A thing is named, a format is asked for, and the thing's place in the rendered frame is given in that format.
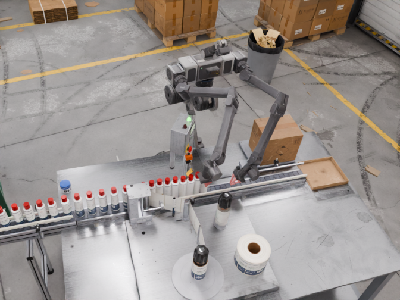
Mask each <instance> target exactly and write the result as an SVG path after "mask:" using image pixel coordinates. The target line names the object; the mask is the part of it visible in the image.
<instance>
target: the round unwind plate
mask: <svg viewBox="0 0 400 300"><path fill-rule="evenodd" d="M193 253H194V252H192V253H189V254H186V255H184V256H182V257H181V258H179V259H178V260H177V262H176V263H175V265H174V267H173V270H172V281H173V285H174V287H175V288H176V290H177V291H178V293H179V294H181V295H182V296H184V297H185V298H187V299H190V300H207V299H210V298H212V297H213V296H215V295H216V294H218V292H219V291H220V289H221V287H222V285H223V282H224V273H223V269H222V267H221V265H220V264H219V262H218V261H217V260H216V259H215V258H213V257H212V256H210V255H208V264H207V270H206V275H205V279H204V280H203V281H202V282H194V281H193V280H192V279H191V277H190V273H191V268H192V258H193Z"/></svg>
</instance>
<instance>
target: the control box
mask: <svg viewBox="0 0 400 300"><path fill-rule="evenodd" d="M187 119H188V115H187V114H182V113H180V115H179V117H178V118H177V120H176V122H175V124H174V125H173V127H172V128H171V138H170V152H172V153H175V154H178V155H182V156H184V155H186V153H187V147H190V145H191V143H192V141H193V137H194V134H193V136H192V138H191V140H190V141H189V138H190V128H191V127H192V125H193V123H194V121H195V118H194V117H191V122H188V121H187ZM184 124H186V125H187V129H183V125H184Z"/></svg>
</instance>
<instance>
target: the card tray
mask: <svg viewBox="0 0 400 300"><path fill-rule="evenodd" d="M302 162H304V164H303V165H297V167H298V168H299V169H301V171H302V172H303V174H307V177H306V181H307V183H308V185H309V186H310V188H311V190H318V189H324V188H329V187H333V186H339V185H345V184H348V182H349V179H348V178H347V177H346V175H345V174H344V172H343V171H342V169H341V168H340V167H339V165H338V164H337V162H336V161H335V159H334V158H333V157H332V156H329V157H323V158H316V159H312V160H306V161H300V162H298V163H302Z"/></svg>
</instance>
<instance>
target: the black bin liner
mask: <svg viewBox="0 0 400 300"><path fill-rule="evenodd" d="M262 32H263V34H264V35H265V36H266V34H267V32H268V30H262ZM256 43H257V41H256V40H255V36H254V33H253V32H252V33H251V34H250V35H249V38H248V46H249V47H250V48H251V49H252V50H253V51H256V52H259V53H267V54H273V55H274V54H279V53H281V52H282V50H283V47H284V44H285V40H284V38H283V37H282V36H281V35H278V37H277V39H276V41H275V44H276V45H275V46H276V47H275V48H265V47H262V46H258V45H256Z"/></svg>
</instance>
